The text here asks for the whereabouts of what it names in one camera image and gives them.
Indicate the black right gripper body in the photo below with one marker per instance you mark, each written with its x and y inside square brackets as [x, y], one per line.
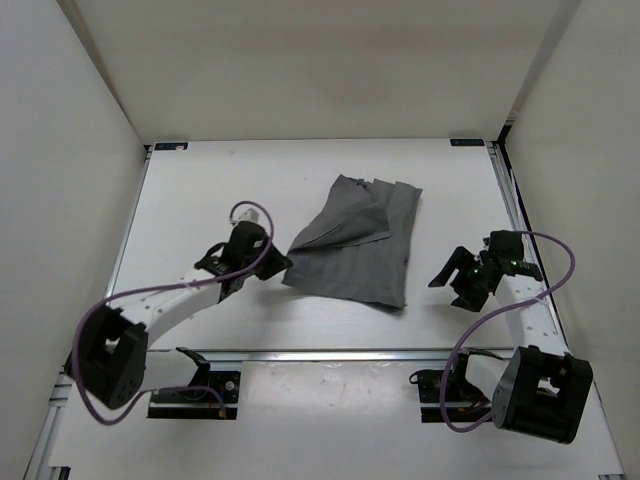
[470, 278]

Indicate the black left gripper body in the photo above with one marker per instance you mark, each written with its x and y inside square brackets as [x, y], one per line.
[262, 249]

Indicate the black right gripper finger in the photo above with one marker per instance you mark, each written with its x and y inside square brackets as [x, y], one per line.
[460, 258]
[473, 300]

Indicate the grey pleated skirt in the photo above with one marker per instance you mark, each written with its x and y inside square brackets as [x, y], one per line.
[358, 247]

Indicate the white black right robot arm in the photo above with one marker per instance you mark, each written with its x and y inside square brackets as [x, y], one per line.
[542, 389]

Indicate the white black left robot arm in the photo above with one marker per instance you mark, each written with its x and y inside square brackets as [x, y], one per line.
[139, 324]

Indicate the blue label right corner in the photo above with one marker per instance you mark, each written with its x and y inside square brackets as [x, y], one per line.
[467, 142]

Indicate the blue label corner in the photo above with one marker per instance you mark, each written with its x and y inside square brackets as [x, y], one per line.
[171, 146]
[467, 142]

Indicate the blue label left corner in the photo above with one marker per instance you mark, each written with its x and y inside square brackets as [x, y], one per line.
[171, 146]

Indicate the white front cover panel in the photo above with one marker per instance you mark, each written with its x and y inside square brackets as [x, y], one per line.
[323, 421]

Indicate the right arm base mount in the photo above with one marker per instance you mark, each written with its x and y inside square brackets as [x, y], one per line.
[471, 383]

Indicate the right side aluminium rail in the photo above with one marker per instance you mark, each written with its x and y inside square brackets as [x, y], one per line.
[520, 215]

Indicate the left side aluminium rail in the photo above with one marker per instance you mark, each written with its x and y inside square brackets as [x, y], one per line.
[116, 218]

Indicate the aluminium table edge rail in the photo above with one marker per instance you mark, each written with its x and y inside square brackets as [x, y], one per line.
[330, 355]

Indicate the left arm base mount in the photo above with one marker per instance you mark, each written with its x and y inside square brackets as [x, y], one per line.
[184, 385]

